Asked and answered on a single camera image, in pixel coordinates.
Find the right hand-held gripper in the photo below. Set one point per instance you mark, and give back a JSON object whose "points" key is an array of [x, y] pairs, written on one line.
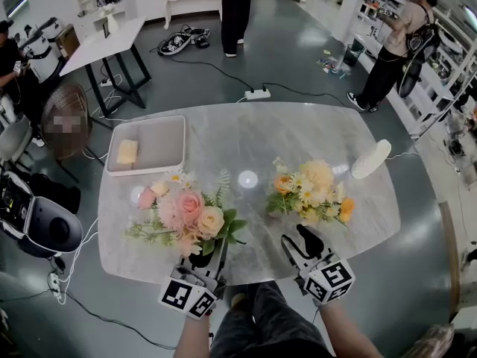
{"points": [[328, 282]]}

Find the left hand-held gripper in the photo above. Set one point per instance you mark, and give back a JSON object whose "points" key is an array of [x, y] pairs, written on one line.
{"points": [[184, 297]]}

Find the pink flower bouquet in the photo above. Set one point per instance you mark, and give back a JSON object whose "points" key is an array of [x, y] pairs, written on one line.
{"points": [[186, 207]]}

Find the yellow orange flower bouquet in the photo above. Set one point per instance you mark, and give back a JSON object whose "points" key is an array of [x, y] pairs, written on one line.
{"points": [[313, 185]]}

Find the person's right forearm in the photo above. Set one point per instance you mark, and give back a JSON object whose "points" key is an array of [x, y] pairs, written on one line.
{"points": [[344, 330]]}

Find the person's left forearm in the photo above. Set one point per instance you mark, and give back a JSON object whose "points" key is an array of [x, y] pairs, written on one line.
{"points": [[194, 338]]}

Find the white ribbed vase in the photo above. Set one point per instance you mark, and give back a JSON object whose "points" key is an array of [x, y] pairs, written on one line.
{"points": [[370, 159]]}

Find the person's tan shoe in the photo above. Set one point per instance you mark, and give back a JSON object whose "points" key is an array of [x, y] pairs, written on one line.
{"points": [[239, 301]]}

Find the person's grey trousers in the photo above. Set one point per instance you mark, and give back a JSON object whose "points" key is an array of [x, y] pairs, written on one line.
{"points": [[272, 326]]}

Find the white rectangular tray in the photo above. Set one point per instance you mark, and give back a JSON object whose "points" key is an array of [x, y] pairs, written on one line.
{"points": [[156, 144]]}

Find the yellow sponge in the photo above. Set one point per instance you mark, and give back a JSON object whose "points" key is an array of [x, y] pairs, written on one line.
{"points": [[127, 151]]}

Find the white power strip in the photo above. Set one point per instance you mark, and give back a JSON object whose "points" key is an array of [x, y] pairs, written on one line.
{"points": [[257, 95], [106, 83], [54, 285]]}

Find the floral patterned stool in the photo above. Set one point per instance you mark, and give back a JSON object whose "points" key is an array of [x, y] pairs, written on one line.
{"points": [[428, 343]]}

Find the pile of small coloured items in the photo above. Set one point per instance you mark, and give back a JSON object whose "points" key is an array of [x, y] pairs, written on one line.
{"points": [[333, 65]]}

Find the black waste bin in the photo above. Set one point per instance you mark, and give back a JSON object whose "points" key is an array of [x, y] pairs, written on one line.
{"points": [[353, 55]]}

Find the brown wicker chair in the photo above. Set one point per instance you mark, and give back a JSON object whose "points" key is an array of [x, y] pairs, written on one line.
{"points": [[63, 99]]}

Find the black white backpack rig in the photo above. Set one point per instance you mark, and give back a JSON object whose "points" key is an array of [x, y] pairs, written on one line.
{"points": [[177, 43]]}

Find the white shelving rack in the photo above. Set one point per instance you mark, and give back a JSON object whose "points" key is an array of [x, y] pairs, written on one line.
{"points": [[439, 80]]}

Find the beige padded chair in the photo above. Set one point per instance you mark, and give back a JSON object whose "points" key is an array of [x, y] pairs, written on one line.
{"points": [[15, 140]]}

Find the white table with black legs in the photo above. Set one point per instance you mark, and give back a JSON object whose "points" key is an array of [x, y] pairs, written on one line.
{"points": [[108, 43]]}

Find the brown wooden board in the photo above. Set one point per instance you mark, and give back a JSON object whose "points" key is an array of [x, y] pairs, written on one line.
{"points": [[68, 41]]}

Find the black picture frame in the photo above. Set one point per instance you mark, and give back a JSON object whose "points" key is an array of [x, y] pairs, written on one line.
{"points": [[106, 30]]}

